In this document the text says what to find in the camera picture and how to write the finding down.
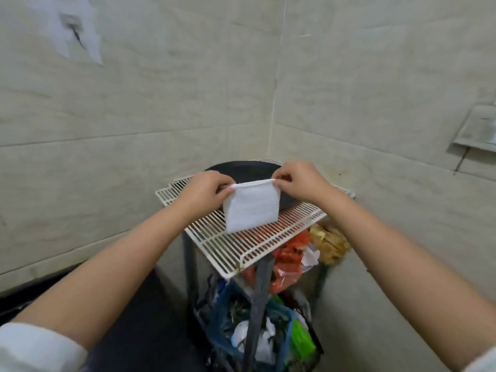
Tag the green packet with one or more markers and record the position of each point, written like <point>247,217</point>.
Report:
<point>301,340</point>

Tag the crumpled white paper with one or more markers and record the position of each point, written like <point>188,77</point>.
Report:
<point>311,256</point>

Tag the person's left thumb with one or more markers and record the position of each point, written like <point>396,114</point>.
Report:
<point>228,190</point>

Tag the red plastic bag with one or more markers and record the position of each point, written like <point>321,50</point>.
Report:
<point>288,263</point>

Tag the person's left forearm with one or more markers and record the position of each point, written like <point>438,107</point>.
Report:
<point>112,267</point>

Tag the person's right forearm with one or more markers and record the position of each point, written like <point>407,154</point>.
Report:
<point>403,267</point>

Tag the white plastic bag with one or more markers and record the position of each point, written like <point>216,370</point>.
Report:
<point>263,340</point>

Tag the black wok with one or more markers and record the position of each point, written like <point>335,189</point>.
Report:
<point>248,170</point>

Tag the person's right hand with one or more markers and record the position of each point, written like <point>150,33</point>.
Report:
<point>304,184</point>

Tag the white sleeve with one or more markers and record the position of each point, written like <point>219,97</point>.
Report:
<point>484,362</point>
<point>38,350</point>

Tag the person's left hand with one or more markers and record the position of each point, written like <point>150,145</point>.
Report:
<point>201,193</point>

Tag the blue plastic basket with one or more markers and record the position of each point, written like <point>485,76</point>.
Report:
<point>224,317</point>

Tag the grey wall socket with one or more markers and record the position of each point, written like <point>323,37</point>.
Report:
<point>477,129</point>

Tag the white cloth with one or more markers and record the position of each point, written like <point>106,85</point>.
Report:
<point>252,207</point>

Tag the white left sleeve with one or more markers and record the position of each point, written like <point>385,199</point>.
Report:
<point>38,350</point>

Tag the dark grey metal stand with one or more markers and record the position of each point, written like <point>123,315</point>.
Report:
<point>260,302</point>

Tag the yellow brown food packet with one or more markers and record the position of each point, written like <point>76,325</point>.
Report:
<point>331,242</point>

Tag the white right sleeve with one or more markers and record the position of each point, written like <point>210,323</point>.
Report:
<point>484,362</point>

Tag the person's right thumb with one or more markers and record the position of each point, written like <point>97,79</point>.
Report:
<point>282,185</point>

